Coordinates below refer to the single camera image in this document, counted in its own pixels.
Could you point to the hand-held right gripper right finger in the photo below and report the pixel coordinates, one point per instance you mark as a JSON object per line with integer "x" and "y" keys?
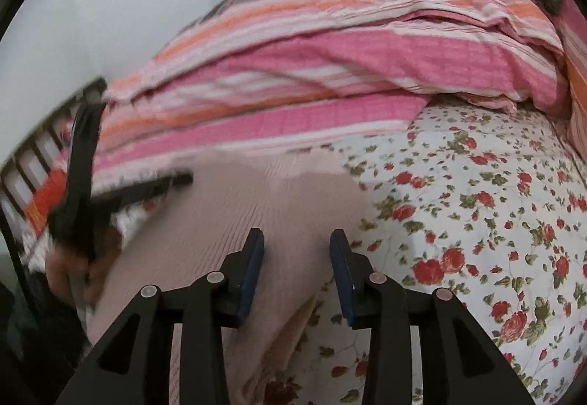
{"x": 341, "y": 276}

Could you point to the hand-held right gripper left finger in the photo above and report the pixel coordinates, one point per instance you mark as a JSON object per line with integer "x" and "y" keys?
{"x": 250, "y": 267}

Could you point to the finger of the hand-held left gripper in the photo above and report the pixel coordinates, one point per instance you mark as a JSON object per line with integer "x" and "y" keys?
{"x": 151, "y": 188}

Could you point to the pink knit garment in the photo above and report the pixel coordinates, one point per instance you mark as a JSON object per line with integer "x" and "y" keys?
{"x": 206, "y": 226}

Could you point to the person's left hand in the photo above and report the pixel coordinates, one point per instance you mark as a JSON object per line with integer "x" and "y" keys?
{"x": 64, "y": 272}

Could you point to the floral bedsheet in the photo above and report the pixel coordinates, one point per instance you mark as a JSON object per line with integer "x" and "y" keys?
{"x": 481, "y": 203}

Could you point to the dark cloth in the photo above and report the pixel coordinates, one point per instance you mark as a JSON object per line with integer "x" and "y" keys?
{"x": 36, "y": 341}

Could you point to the pink orange striped quilt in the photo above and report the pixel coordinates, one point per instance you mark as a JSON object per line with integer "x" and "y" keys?
{"x": 321, "y": 61}

